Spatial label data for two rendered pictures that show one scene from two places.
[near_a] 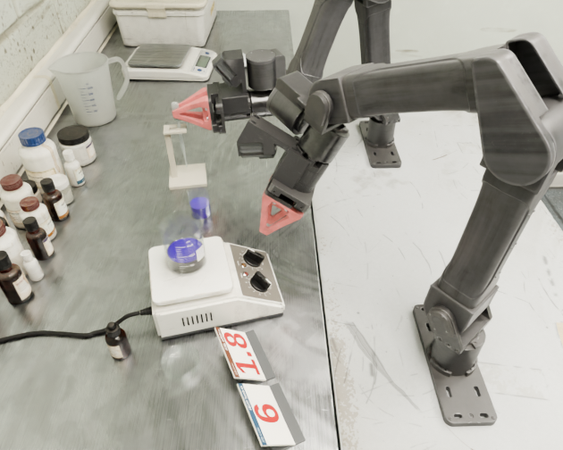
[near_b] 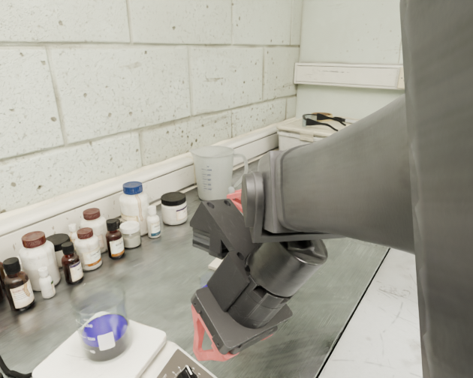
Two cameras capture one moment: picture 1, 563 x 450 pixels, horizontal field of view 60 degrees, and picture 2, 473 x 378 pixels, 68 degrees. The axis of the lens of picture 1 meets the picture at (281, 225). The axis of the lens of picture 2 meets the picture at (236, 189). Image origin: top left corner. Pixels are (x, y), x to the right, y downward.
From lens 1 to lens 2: 44 cm
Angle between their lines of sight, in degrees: 36
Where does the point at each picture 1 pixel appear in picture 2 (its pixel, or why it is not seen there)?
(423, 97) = (354, 199)
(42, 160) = (129, 206)
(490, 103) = not seen: outside the picture
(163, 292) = (50, 367)
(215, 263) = (127, 364)
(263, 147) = (209, 240)
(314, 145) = (258, 258)
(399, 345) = not seen: outside the picture
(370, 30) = not seen: hidden behind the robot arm
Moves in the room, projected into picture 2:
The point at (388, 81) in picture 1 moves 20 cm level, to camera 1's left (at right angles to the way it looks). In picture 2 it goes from (316, 158) to (93, 116)
